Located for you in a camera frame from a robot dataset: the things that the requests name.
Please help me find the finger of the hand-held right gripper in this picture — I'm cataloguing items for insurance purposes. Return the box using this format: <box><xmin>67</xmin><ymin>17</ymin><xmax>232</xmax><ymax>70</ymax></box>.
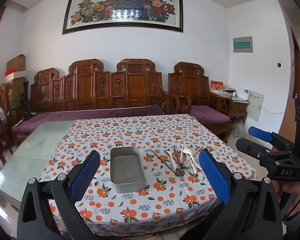
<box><xmin>248</xmin><ymin>126</ymin><xmax>296</xmax><ymax>153</ymax></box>
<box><xmin>236</xmin><ymin>137</ymin><xmax>278</xmax><ymax>162</ymax></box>

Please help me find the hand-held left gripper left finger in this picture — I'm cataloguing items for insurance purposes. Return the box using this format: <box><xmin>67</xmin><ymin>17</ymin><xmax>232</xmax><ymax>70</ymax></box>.
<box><xmin>17</xmin><ymin>150</ymin><xmax>100</xmax><ymax>240</ymax></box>

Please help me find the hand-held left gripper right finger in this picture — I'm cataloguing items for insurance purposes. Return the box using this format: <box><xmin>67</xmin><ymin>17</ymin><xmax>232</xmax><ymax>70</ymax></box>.
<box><xmin>199</xmin><ymin>149</ymin><xmax>283</xmax><ymax>240</ymax></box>

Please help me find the metal slotted spoon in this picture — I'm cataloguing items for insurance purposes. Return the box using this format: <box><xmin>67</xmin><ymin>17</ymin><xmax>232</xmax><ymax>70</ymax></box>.
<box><xmin>173</xmin><ymin>145</ymin><xmax>186</xmax><ymax>177</ymax></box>

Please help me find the metal tray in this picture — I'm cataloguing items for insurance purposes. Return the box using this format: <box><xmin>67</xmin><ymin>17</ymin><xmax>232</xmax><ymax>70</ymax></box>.
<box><xmin>110</xmin><ymin>147</ymin><xmax>147</xmax><ymax>193</ymax></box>

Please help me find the white plastic fork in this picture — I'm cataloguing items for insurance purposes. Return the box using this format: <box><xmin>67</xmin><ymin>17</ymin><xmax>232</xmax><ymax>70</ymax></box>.
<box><xmin>164</xmin><ymin>150</ymin><xmax>178</xmax><ymax>172</ymax></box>

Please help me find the white plastic spoon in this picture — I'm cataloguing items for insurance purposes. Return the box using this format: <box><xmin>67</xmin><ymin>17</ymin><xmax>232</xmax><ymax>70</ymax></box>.
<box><xmin>183</xmin><ymin>148</ymin><xmax>198</xmax><ymax>173</ymax></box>

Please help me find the wooden side table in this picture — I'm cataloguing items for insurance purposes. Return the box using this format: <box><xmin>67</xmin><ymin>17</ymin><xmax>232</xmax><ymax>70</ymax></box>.
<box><xmin>211</xmin><ymin>91</ymin><xmax>250</xmax><ymax>125</ymax></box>

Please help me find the white desk device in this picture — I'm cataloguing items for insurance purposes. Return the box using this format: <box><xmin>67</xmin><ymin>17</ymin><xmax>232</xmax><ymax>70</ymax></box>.
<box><xmin>236</xmin><ymin>89</ymin><xmax>252</xmax><ymax>99</ymax></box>

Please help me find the purple armchair cushion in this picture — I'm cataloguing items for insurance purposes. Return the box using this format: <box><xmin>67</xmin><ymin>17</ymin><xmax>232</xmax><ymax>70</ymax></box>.
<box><xmin>190</xmin><ymin>105</ymin><xmax>232</xmax><ymax>123</ymax></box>

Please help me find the glass top table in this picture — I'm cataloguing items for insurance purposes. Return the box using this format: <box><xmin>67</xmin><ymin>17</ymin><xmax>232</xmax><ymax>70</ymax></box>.
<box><xmin>0</xmin><ymin>121</ymin><xmax>77</xmax><ymax>203</ymax></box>

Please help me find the red card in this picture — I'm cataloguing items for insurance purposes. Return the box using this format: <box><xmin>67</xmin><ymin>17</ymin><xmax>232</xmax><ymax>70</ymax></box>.
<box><xmin>210</xmin><ymin>80</ymin><xmax>224</xmax><ymax>92</ymax></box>

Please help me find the orange fruit print tablecloth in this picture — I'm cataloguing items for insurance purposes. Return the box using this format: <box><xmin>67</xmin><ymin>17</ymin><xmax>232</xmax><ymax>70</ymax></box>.
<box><xmin>39</xmin><ymin>114</ymin><xmax>257</xmax><ymax>237</ymax></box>

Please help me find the carved wooden sofa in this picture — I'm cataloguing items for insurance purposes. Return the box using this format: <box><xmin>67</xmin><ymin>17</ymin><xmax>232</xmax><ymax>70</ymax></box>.
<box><xmin>12</xmin><ymin>59</ymin><xmax>180</xmax><ymax>147</ymax></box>

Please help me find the carved wooden armchair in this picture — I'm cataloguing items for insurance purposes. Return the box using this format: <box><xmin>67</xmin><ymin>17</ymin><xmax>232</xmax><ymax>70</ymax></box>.
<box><xmin>165</xmin><ymin>62</ymin><xmax>234</xmax><ymax>143</ymax></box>

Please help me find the cardboard box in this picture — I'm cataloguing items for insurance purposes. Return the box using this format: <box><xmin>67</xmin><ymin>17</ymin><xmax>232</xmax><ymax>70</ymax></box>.
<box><xmin>6</xmin><ymin>54</ymin><xmax>26</xmax><ymax>73</ymax></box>

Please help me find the framed peacock flower painting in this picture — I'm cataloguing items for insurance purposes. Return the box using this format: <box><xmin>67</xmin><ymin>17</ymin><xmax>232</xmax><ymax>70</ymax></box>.
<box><xmin>62</xmin><ymin>0</ymin><xmax>184</xmax><ymax>35</ymax></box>

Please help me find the white wall cabinet panel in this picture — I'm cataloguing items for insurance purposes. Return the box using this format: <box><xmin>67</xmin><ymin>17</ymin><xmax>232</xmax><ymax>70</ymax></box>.
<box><xmin>247</xmin><ymin>92</ymin><xmax>265</xmax><ymax>122</ymax></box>

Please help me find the wall electrical panel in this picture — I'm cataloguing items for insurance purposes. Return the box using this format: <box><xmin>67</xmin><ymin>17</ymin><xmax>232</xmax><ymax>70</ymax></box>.
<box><xmin>233</xmin><ymin>37</ymin><xmax>254</xmax><ymax>54</ymax></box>

